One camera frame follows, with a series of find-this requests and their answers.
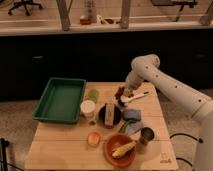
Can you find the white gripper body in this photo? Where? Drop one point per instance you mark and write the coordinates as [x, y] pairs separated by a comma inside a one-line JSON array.
[[128, 92]]

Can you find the dark red grape bunch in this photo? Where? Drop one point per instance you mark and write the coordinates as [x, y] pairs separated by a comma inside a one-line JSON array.
[[119, 93]]

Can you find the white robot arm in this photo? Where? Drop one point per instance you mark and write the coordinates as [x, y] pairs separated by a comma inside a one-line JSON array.
[[199, 105]]

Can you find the wooden block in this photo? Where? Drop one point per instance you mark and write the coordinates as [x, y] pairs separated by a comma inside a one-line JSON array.
[[109, 114]]

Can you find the black bowl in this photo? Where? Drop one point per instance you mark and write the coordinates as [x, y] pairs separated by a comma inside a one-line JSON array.
[[117, 115]]

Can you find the green chili pepper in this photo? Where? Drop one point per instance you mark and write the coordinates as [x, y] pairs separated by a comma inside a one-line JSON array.
[[123, 127]]

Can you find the grey cloth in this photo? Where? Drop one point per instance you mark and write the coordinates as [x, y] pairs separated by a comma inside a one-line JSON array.
[[133, 128]]

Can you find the green pear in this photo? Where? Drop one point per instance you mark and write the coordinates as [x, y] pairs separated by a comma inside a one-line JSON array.
[[93, 95]]

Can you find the white paper cup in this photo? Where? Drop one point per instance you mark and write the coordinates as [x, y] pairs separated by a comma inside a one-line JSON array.
[[87, 108]]

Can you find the metal cup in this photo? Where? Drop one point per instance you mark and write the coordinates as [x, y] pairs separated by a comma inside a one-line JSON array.
[[147, 134]]

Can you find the orange clay bowl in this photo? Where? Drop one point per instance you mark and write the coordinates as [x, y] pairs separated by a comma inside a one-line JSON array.
[[113, 142]]

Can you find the orange peach fruit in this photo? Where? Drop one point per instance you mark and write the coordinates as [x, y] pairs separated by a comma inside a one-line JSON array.
[[93, 139]]

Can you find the yellow corn cob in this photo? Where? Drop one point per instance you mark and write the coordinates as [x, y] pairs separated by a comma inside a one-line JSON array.
[[122, 150]]

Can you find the green plastic tray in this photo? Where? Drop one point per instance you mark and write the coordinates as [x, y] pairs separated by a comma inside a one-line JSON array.
[[60, 101]]

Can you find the red bowl on shelf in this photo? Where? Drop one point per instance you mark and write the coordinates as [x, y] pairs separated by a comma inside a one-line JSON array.
[[84, 21]]

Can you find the black office chair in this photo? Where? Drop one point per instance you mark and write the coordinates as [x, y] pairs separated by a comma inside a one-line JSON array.
[[24, 3]]

